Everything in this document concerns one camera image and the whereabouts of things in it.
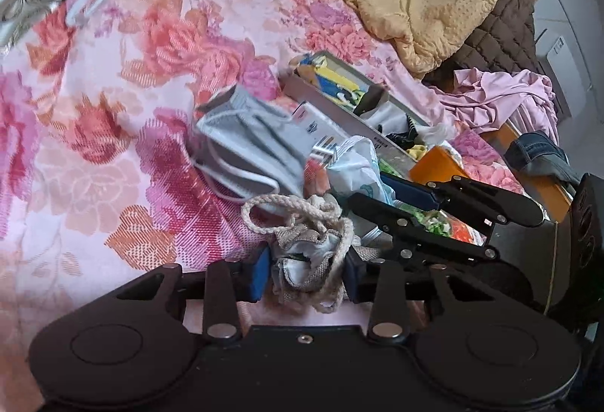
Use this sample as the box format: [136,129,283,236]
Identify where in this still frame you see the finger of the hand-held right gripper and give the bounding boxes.
[381,173,544,228]
[348,192,501,263]

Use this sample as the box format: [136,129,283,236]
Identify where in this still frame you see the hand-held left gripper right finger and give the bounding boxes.
[344,249,501,344]

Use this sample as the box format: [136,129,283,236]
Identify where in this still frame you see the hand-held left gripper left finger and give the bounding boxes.
[113,246,272,341]

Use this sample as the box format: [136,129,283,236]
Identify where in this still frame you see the beige drawstring bag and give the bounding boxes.
[240,192,365,315]

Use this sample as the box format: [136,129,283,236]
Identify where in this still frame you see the colourful printed packet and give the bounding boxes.
[401,202,487,248]

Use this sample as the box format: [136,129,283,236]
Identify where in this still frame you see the white plastic bag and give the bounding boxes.
[309,135,398,208]

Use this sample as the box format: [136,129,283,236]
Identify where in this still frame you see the grey cardboard box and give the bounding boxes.
[282,50,451,164]

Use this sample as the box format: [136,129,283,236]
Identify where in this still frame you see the cartoon printed towel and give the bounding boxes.
[295,54,374,107]

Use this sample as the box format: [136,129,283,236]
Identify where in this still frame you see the black striped sock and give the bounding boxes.
[389,117,428,149]

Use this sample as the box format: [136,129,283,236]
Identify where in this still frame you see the white cloth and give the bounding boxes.
[363,103,414,135]

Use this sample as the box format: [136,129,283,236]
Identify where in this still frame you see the blue jeans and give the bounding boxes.
[504,131,584,187]

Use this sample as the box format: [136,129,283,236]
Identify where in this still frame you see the pink cloth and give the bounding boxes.
[425,68,561,147]

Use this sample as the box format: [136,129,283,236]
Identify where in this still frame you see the grey face mask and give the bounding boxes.
[195,85,305,206]

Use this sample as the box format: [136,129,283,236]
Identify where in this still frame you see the brown quilted jacket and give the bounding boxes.
[422,0,539,88]

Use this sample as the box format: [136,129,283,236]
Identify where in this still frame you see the white air conditioner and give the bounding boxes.
[535,28,592,121]

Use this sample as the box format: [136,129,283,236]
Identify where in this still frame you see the pink floral bed sheet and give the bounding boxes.
[0,0,525,396]

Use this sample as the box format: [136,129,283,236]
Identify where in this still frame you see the silver patterned cloth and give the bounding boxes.
[0,0,82,53]

